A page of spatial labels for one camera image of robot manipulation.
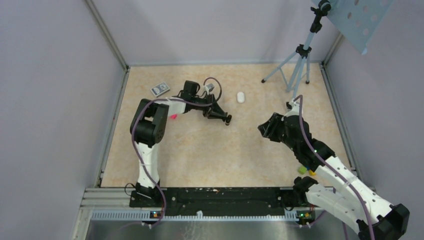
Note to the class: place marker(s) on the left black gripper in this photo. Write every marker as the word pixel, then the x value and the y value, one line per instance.
pixel 217 109

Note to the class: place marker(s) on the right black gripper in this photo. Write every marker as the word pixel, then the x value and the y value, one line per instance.
pixel 268 129

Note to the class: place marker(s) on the black earbud case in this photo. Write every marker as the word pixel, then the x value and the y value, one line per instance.
pixel 228 119

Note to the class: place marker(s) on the white earbud charging case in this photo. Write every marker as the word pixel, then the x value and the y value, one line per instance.
pixel 240 97

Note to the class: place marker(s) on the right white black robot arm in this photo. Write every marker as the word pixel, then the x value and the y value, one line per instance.
pixel 351 201

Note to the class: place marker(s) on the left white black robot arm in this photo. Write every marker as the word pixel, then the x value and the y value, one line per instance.
pixel 149 123

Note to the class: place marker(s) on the green cube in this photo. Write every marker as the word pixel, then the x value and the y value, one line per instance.
pixel 302 170

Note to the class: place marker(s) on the playing card deck box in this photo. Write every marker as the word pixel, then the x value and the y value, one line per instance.
pixel 160 89

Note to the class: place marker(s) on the light blue tripod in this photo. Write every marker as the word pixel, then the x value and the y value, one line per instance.
pixel 302 66

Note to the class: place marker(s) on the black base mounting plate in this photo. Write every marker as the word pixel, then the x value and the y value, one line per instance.
pixel 224 201

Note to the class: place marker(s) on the perforated blue metal panel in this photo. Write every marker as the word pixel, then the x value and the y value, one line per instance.
pixel 356 20

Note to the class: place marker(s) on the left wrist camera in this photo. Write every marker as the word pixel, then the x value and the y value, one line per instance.
pixel 208 88

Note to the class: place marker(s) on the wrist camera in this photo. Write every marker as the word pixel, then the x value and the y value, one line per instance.
pixel 208 88
pixel 293 109

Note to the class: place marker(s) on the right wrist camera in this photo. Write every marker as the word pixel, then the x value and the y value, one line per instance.
pixel 293 109

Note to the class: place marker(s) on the white toothed cable rail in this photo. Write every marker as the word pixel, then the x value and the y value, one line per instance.
pixel 147 216

